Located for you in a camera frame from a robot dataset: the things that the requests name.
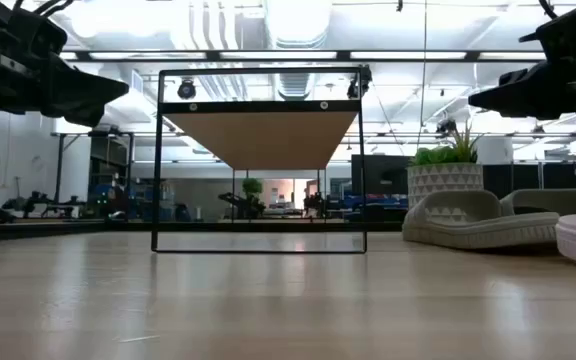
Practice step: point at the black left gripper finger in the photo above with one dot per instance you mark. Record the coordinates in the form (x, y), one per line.
(85, 117)
(78, 90)

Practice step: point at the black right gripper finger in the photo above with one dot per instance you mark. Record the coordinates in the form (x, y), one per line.
(523, 97)
(514, 76)

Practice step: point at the grey foam slide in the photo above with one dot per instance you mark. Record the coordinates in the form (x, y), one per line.
(468, 232)
(558, 199)

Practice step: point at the background black robot arm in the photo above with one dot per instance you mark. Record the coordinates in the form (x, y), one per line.
(43, 200)
(240, 202)

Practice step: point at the black room divider panels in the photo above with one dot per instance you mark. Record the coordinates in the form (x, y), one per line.
(533, 177)

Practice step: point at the black round hanging fixture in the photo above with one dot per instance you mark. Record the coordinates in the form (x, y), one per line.
(445, 126)
(363, 80)
(186, 90)

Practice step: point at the succulent in white patterned pot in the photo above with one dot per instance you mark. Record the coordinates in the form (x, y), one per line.
(443, 177)

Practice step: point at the small background potted plant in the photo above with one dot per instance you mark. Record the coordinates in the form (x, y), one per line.
(252, 186)

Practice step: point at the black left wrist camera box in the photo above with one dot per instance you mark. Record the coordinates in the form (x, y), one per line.
(38, 32)

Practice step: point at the black metal rack frame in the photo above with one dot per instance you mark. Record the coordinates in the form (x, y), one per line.
(59, 170)

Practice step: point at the black table frame rail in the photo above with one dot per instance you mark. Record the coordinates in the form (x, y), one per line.
(68, 231)

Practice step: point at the black overhead frame beam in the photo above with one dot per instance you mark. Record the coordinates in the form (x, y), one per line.
(343, 55)

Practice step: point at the black frame wooden shelf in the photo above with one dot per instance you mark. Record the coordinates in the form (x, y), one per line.
(263, 140)

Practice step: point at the silver ceiling air duct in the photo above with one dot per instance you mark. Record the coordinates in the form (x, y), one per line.
(298, 22)

